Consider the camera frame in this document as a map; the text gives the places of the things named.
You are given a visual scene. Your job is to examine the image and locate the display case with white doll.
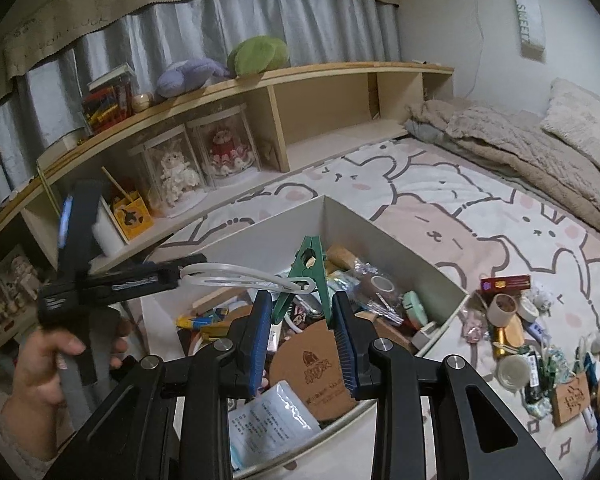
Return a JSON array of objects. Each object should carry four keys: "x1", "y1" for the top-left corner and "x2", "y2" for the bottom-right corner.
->
[{"x1": 128, "y1": 122, "x2": 204, "y2": 219}]

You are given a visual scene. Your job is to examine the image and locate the white box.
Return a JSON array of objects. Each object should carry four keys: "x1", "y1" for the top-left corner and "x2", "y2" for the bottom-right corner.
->
[{"x1": 139, "y1": 194, "x2": 471, "y2": 480}]

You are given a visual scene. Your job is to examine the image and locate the white hanging paper bag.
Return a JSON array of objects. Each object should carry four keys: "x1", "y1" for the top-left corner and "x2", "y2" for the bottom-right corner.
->
[{"x1": 511, "y1": 0, "x2": 548, "y2": 63}]

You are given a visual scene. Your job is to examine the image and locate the blue white patterned packet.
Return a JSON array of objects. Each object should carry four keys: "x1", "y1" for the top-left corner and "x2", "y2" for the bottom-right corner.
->
[{"x1": 547, "y1": 344, "x2": 576, "y2": 378}]

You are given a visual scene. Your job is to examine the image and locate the copper tube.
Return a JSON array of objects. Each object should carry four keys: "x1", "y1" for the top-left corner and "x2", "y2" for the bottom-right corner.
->
[{"x1": 489, "y1": 325, "x2": 518, "y2": 361}]

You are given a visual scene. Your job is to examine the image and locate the person's left forearm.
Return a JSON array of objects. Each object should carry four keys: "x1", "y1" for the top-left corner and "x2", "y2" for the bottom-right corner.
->
[{"x1": 0, "y1": 390, "x2": 76, "y2": 480}]

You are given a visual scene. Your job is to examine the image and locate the light wooden piece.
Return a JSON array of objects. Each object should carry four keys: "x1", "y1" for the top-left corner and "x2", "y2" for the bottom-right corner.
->
[{"x1": 500, "y1": 316, "x2": 526, "y2": 350}]

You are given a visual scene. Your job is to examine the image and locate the masking tape roll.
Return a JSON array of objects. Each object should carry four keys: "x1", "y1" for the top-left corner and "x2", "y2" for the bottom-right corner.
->
[{"x1": 486, "y1": 292, "x2": 519, "y2": 329}]

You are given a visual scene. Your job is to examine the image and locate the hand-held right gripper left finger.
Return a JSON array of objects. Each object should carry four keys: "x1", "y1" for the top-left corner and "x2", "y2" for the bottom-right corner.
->
[{"x1": 55, "y1": 290, "x2": 273, "y2": 480}]

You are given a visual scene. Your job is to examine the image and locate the dark green clothes peg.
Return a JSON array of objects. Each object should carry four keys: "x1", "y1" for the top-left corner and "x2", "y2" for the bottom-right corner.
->
[{"x1": 541, "y1": 352, "x2": 558, "y2": 388}]

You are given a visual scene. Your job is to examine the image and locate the white charger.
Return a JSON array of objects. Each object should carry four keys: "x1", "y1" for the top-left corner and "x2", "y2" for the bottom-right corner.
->
[{"x1": 410, "y1": 322, "x2": 450, "y2": 352}]

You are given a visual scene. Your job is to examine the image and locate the person's left hand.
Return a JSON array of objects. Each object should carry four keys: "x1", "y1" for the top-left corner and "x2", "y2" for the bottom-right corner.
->
[{"x1": 12, "y1": 317, "x2": 133, "y2": 406}]

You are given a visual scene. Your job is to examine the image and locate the purple plush toy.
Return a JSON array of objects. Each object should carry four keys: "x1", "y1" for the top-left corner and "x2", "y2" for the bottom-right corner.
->
[{"x1": 155, "y1": 57, "x2": 233, "y2": 99}]

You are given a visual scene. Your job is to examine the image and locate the beige duvet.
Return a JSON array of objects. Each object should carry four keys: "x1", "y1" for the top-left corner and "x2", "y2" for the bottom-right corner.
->
[{"x1": 405, "y1": 99, "x2": 600, "y2": 248}]

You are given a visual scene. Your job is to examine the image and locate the green plush toy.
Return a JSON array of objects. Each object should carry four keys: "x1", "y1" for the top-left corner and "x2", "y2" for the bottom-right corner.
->
[{"x1": 226, "y1": 35, "x2": 291, "y2": 80}]

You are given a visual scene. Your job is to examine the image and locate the grey blue sheet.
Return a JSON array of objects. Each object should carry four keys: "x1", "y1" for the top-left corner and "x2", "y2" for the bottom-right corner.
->
[{"x1": 405, "y1": 115, "x2": 451, "y2": 148}]

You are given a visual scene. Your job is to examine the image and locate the clear brown tape roll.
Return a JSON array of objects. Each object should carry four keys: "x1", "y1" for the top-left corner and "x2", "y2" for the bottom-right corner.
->
[{"x1": 357, "y1": 274, "x2": 397, "y2": 307}]

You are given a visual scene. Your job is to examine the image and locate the fuzzy beige pillow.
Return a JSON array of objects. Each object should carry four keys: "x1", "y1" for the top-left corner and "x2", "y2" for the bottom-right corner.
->
[{"x1": 540, "y1": 77, "x2": 600, "y2": 185}]

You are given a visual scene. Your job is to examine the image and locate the red box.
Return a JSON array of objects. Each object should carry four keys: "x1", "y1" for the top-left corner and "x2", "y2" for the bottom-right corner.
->
[{"x1": 480, "y1": 274, "x2": 532, "y2": 293}]

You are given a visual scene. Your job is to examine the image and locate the white round plastic holder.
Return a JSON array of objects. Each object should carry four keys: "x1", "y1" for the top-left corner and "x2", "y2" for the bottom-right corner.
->
[{"x1": 496, "y1": 357, "x2": 532, "y2": 392}]

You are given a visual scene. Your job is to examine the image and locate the pink wrapped item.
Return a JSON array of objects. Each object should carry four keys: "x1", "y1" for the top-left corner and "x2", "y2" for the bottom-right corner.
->
[{"x1": 461, "y1": 310, "x2": 485, "y2": 345}]

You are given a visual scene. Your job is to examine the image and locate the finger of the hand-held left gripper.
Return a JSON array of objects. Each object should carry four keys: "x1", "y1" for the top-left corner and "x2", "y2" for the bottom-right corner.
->
[
  {"x1": 79, "y1": 271, "x2": 182, "y2": 307},
  {"x1": 86, "y1": 254, "x2": 209, "y2": 289}
]

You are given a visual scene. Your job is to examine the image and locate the textured beige pillow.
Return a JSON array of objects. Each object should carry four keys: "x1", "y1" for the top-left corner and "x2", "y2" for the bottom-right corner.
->
[{"x1": 445, "y1": 105, "x2": 600, "y2": 213}]

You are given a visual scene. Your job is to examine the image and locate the black bottle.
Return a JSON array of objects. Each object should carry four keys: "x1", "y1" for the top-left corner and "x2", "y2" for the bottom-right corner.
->
[{"x1": 524, "y1": 352, "x2": 545, "y2": 407}]

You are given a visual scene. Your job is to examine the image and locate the round cartoon badge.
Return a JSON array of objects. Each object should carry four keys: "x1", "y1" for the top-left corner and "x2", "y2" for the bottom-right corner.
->
[{"x1": 284, "y1": 305, "x2": 326, "y2": 335}]

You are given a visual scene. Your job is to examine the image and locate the wooden shelf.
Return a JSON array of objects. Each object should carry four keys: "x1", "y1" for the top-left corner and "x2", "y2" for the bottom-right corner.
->
[{"x1": 0, "y1": 61, "x2": 455, "y2": 281}]

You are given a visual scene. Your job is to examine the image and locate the mint green case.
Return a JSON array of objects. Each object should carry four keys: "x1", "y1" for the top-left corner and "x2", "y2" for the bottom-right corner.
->
[{"x1": 401, "y1": 290, "x2": 435, "y2": 327}]

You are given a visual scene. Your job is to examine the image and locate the white wall cable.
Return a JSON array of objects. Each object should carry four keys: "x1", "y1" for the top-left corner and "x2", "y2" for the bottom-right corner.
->
[{"x1": 460, "y1": 0, "x2": 486, "y2": 101}]

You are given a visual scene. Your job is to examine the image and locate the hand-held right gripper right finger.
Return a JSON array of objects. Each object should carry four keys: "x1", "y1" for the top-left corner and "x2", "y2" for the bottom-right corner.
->
[{"x1": 331, "y1": 291, "x2": 551, "y2": 480}]

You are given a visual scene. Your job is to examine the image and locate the face mask packet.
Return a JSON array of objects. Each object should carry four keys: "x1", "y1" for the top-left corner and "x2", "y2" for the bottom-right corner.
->
[{"x1": 227, "y1": 381, "x2": 322, "y2": 472}]

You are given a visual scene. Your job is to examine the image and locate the clear jar of coloured items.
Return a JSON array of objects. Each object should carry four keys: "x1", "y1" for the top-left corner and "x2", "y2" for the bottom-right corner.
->
[{"x1": 81, "y1": 72, "x2": 135, "y2": 128}]

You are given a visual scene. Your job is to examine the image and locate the grey curtain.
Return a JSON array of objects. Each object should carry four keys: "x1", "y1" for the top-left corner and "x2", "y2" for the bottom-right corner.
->
[{"x1": 0, "y1": 0, "x2": 401, "y2": 196}]

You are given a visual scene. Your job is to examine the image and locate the rabbit printed blanket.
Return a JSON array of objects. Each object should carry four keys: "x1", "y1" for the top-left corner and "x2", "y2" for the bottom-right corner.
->
[{"x1": 70, "y1": 137, "x2": 600, "y2": 480}]

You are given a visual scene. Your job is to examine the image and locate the carved wooden tag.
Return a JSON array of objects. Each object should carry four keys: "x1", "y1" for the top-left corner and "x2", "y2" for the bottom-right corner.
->
[{"x1": 551, "y1": 373, "x2": 593, "y2": 432}]

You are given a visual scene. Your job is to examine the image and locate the display case with red doll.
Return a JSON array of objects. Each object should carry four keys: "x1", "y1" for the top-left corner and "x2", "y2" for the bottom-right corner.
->
[{"x1": 186, "y1": 102, "x2": 262, "y2": 192}]

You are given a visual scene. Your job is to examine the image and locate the round cork coaster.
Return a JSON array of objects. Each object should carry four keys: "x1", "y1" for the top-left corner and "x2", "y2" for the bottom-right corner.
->
[{"x1": 269, "y1": 321, "x2": 378, "y2": 423}]

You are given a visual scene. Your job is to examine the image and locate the yellow box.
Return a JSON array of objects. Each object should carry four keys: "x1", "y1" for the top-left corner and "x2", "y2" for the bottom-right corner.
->
[{"x1": 111, "y1": 194, "x2": 154, "y2": 242}]

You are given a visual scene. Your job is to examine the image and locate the box of figures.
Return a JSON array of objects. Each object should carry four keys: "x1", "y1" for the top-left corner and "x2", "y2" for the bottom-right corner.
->
[{"x1": 0, "y1": 244, "x2": 48, "y2": 358}]

